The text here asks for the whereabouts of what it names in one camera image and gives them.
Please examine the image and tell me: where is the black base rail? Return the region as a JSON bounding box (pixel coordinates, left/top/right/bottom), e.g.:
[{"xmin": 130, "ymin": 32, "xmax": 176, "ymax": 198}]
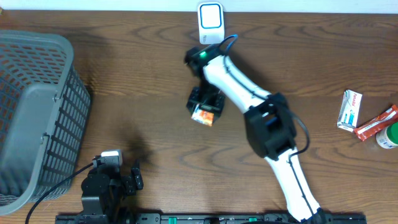
[{"xmin": 55, "ymin": 212, "xmax": 367, "ymax": 224}]

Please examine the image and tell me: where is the green lid jar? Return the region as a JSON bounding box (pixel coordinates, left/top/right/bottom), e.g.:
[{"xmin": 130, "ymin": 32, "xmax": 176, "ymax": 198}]
[{"xmin": 376, "ymin": 123, "xmax": 398, "ymax": 149}]

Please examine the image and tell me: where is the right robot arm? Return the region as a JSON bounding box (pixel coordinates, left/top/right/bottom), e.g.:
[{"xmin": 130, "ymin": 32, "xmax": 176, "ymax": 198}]
[{"xmin": 184, "ymin": 44, "xmax": 326, "ymax": 223}]

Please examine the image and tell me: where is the white Panadol box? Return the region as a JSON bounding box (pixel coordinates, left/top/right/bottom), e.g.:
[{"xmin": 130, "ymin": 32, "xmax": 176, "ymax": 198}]
[{"xmin": 336, "ymin": 90, "xmax": 363, "ymax": 133}]

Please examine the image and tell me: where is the orange small packet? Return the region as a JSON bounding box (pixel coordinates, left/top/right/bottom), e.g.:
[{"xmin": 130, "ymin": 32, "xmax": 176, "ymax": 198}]
[{"xmin": 191, "ymin": 104, "xmax": 215, "ymax": 127}]

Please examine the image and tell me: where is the red Top chocolate bar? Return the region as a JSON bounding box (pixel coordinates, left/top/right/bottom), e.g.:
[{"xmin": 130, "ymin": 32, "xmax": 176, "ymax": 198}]
[{"xmin": 354, "ymin": 105, "xmax": 397, "ymax": 141}]

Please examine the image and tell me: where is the white barcode scanner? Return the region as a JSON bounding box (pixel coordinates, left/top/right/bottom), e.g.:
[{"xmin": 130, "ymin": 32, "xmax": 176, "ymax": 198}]
[{"xmin": 197, "ymin": 2, "xmax": 224, "ymax": 45}]

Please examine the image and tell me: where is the grey plastic basket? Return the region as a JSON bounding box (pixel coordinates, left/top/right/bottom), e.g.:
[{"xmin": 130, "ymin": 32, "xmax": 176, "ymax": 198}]
[{"xmin": 1, "ymin": 30, "xmax": 91, "ymax": 215}]

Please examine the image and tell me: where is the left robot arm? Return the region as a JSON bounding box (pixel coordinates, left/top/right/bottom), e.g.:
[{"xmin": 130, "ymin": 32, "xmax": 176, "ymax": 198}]
[{"xmin": 74, "ymin": 156, "xmax": 144, "ymax": 224}]

